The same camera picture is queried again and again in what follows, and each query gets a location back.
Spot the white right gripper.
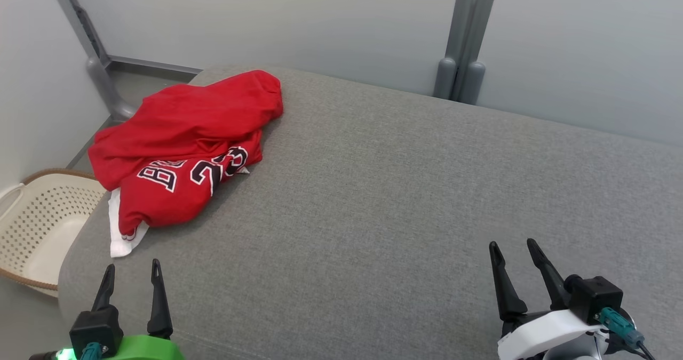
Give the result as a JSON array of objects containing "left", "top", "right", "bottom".
[{"left": 489, "top": 238, "right": 637, "bottom": 360}]

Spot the grey slotted partition post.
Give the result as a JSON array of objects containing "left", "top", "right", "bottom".
[{"left": 44, "top": 0, "right": 137, "bottom": 122}]

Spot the red garment with white trim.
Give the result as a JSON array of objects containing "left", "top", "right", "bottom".
[{"left": 88, "top": 70, "right": 284, "bottom": 191}]

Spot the cream perforated laundry basket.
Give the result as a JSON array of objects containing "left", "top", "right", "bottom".
[{"left": 0, "top": 168, "right": 110, "bottom": 298}]

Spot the grey double partition post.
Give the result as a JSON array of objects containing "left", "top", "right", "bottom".
[{"left": 433, "top": 0, "right": 501, "bottom": 106}]

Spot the grey partition base rail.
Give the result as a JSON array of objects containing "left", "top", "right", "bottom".
[{"left": 108, "top": 56, "right": 203, "bottom": 82}]

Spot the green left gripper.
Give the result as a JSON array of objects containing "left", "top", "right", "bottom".
[{"left": 92, "top": 259, "right": 185, "bottom": 360}]

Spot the red jersey with black print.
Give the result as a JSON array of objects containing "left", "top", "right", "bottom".
[{"left": 116, "top": 146, "right": 264, "bottom": 242}]

